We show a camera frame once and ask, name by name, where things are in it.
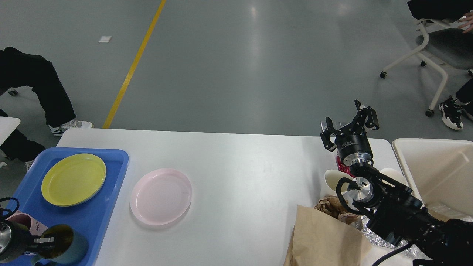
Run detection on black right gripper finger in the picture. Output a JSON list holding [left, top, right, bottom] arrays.
[[320, 117, 342, 153], [347, 100, 380, 136]]

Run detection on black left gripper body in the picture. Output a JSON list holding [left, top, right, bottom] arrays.
[[0, 220, 37, 264]]

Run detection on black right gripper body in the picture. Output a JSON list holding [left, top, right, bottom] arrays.
[[336, 133, 373, 167]]

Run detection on dark green mug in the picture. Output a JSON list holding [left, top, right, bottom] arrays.
[[30, 224, 88, 266]]

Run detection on pink plastic plate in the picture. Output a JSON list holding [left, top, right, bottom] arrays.
[[130, 168, 193, 226]]

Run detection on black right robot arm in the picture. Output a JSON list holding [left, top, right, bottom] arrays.
[[320, 100, 473, 266]]

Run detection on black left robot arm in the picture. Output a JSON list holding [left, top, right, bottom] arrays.
[[0, 197, 57, 264]]

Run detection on pink mug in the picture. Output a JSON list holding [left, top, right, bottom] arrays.
[[7, 211, 48, 236]]

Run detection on red snack wrapper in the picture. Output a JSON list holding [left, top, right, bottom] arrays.
[[336, 154, 355, 177]]

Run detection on white paper cup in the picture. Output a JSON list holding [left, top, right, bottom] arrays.
[[320, 170, 353, 198], [380, 168, 409, 186]]

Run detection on crumpled brown paper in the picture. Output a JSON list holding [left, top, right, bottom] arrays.
[[314, 196, 362, 231]]

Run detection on blue plastic tray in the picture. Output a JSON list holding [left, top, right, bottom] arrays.
[[13, 147, 129, 266]]

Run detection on yellow plastic plate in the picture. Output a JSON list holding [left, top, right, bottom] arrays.
[[41, 153, 107, 207]]

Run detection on beige plastic bin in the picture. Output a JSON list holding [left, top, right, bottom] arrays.
[[392, 138, 473, 216]]

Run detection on brown paper bag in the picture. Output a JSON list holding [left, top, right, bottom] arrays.
[[284, 205, 372, 266]]

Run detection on white side table corner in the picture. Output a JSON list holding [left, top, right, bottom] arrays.
[[0, 116, 21, 145]]

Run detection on standing person in black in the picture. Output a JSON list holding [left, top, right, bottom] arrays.
[[408, 0, 473, 131]]

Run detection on seated person black trousers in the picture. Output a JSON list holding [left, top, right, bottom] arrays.
[[0, 47, 93, 172]]

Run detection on white chair frame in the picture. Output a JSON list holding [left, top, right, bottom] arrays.
[[380, 18, 473, 117]]

